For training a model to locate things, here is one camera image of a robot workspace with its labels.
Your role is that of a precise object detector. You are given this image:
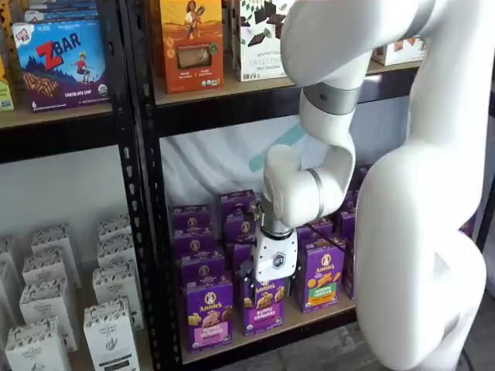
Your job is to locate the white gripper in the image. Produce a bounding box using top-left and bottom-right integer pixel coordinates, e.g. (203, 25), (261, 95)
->
(238, 227), (305, 298)

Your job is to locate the purple Annie's box pink patch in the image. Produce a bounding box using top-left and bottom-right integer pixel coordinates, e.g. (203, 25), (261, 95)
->
(183, 281), (235, 352)

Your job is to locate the purple Annie's snack box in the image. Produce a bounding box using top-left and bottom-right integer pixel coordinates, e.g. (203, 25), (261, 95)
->
(346, 189), (363, 213)
(223, 212), (256, 247)
(218, 189), (257, 217)
(179, 250), (227, 287)
(169, 204), (213, 235)
(299, 220), (337, 248)
(227, 241), (258, 281)
(172, 228), (217, 256)
(338, 210), (357, 243)

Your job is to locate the purple Annie's box green patch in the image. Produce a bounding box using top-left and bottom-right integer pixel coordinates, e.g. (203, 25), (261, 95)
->
(295, 241), (345, 314)

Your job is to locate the black metal shelf rack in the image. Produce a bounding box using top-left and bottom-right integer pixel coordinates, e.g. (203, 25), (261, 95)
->
(0, 0), (155, 371)
(125, 0), (495, 371)

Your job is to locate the Simple Mills sweet thins box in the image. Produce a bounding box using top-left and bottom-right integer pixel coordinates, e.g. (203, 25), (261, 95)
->
(237, 0), (289, 83)

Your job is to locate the orange Revival box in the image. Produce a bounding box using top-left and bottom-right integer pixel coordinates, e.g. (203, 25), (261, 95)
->
(159, 0), (225, 95)

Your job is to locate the pretzel crackers cheddar box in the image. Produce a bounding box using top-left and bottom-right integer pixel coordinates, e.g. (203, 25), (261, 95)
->
(373, 36), (426, 66)

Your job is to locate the blue Zbar box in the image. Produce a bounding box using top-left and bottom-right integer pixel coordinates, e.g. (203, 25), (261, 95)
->
(22, 0), (100, 25)
(11, 19), (111, 114)

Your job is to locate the orange Bobo's box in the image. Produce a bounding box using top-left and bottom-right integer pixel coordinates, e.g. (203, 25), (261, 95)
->
(0, 0), (16, 113)

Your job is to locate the white backdrop sheet teal mark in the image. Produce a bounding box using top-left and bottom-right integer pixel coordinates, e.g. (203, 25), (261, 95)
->
(160, 73), (411, 202)

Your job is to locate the white carton gray print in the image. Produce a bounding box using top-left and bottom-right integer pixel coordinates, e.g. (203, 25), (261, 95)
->
(19, 277), (78, 351)
(30, 223), (74, 256)
(22, 247), (82, 289)
(96, 215), (133, 243)
(91, 260), (145, 329)
(83, 296), (140, 371)
(5, 316), (73, 371)
(0, 235), (20, 267)
(96, 235), (138, 270)

